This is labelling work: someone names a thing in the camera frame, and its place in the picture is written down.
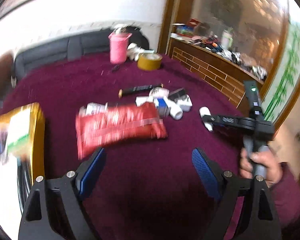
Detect red foil snack bag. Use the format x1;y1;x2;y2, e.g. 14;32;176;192
75;102;168;160

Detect black marker gold cap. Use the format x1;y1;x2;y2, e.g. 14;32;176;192
118;83;164;98

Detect small white bottle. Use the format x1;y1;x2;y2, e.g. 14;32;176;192
199;107;213;132

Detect person's right hand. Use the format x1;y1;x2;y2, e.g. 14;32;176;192
239;148;283;188

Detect wooden side cabinet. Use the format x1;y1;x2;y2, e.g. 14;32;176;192
167;38;263;108

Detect white medicine boxes pile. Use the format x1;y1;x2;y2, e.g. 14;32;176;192
135;87;193;120

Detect yellow tray with white base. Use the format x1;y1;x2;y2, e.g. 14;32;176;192
0;103;45;239

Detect yellow tape roll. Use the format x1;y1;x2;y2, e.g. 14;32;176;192
137;53;162;71

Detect clutter on cabinet top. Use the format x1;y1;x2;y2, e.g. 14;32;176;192
170;18;268;81

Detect white object behind bottle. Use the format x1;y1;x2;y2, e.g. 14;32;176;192
127;43;154;61

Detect pink knitted bottle sleeve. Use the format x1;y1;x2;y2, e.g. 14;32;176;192
108;32;132;64

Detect black leather sofa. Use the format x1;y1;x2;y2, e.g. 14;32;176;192
12;28;113;81

